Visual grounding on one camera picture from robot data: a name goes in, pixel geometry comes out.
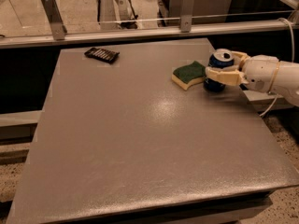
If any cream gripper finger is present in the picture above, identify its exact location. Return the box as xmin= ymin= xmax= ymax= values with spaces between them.
xmin=232 ymin=50 xmax=249 ymax=69
xmin=206 ymin=67 xmax=249 ymax=86

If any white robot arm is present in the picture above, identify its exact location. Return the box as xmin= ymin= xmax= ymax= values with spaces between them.
xmin=206 ymin=49 xmax=299 ymax=106

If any blue pepsi can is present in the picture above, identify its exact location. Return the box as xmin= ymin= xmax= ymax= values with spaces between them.
xmin=204 ymin=49 xmax=234 ymax=92

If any white cable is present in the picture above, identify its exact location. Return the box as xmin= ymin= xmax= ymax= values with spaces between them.
xmin=259 ymin=17 xmax=296 ymax=118

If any green yellow sponge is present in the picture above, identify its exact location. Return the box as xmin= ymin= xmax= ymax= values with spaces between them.
xmin=171 ymin=61 xmax=206 ymax=91

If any left metal rail bracket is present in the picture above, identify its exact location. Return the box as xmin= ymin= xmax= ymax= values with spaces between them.
xmin=41 ymin=0 xmax=67 ymax=40

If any metal horizontal rail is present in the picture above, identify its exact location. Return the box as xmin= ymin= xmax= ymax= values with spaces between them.
xmin=0 ymin=20 xmax=289 ymax=49

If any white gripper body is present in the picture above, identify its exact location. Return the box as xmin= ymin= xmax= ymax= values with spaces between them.
xmin=242 ymin=55 xmax=278 ymax=92

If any metal rail bracket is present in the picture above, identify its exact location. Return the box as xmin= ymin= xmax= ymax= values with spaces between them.
xmin=41 ymin=0 xmax=67 ymax=40
xmin=180 ymin=0 xmax=194 ymax=33

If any black rxbar chocolate wrapper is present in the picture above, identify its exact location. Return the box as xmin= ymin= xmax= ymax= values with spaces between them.
xmin=84 ymin=48 xmax=119 ymax=63

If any right metal rail bracket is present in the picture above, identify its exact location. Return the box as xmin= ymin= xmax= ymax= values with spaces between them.
xmin=180 ymin=0 xmax=194 ymax=33

